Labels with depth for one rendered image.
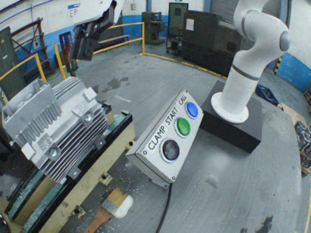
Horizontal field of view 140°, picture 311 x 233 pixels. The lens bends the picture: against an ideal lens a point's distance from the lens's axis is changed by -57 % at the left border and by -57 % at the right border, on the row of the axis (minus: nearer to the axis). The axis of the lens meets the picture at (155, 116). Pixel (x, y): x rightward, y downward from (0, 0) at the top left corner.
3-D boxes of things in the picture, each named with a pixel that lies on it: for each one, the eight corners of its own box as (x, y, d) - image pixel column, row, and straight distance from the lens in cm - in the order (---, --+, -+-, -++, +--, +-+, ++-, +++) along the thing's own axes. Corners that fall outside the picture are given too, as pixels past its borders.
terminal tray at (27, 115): (25, 153, 29) (3, 127, 26) (16, 130, 38) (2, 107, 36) (64, 114, 29) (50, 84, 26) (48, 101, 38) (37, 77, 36)
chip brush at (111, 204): (94, 238, 47) (93, 238, 46) (82, 228, 48) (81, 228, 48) (129, 194, 44) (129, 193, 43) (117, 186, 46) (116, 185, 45)
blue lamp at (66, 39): (63, 45, 61) (61, 35, 61) (58, 46, 67) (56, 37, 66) (74, 40, 64) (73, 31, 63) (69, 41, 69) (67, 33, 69)
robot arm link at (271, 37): (247, 65, 61) (261, 15, 60) (275, 93, 51) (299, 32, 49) (226, 61, 54) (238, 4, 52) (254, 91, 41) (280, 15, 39)
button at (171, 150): (167, 165, 20) (175, 164, 18) (153, 152, 18) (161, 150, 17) (175, 150, 21) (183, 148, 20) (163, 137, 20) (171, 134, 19)
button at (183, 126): (180, 141, 22) (188, 138, 21) (168, 128, 21) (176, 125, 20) (186, 129, 24) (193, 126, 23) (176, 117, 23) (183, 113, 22)
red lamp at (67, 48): (65, 55, 62) (63, 45, 61) (60, 55, 67) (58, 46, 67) (76, 50, 64) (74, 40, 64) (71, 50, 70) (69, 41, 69)
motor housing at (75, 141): (72, 193, 37) (18, 154, 23) (42, 155, 50) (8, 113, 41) (116, 140, 39) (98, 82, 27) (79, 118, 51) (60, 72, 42)
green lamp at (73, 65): (70, 73, 64) (67, 64, 63) (65, 71, 69) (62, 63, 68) (80, 67, 66) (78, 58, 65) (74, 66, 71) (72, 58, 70)
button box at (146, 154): (154, 182, 23) (175, 184, 19) (123, 156, 21) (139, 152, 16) (188, 120, 32) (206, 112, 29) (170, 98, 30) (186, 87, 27)
